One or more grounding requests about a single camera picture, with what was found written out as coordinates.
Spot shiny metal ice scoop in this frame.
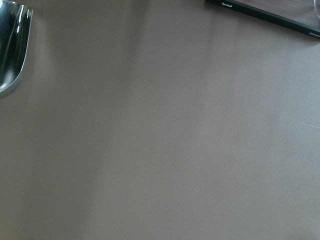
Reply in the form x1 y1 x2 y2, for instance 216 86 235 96
0 0 33 98

